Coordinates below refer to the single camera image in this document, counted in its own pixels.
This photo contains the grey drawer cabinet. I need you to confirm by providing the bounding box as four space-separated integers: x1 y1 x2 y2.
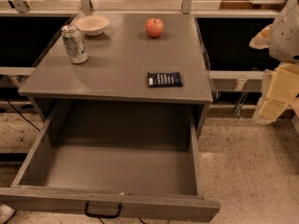
19 13 212 131

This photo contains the red apple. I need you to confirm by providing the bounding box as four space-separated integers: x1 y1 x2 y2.
146 18 164 38

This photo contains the open grey top drawer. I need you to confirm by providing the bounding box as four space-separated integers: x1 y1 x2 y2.
0 100 221 222

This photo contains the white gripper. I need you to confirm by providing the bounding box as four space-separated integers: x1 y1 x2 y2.
249 0 299 124

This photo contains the dark blue rxbar wrapper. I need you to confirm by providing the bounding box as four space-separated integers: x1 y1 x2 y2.
148 72 183 88

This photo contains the black floor cable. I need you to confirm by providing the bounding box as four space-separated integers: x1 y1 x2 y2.
3 98 41 133

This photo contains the white bowl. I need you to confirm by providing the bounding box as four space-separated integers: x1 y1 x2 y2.
75 15 109 36

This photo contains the black drawer handle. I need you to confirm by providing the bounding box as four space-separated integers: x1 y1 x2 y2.
84 202 122 219

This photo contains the silver soda can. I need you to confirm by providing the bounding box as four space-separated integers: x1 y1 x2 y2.
62 25 88 64

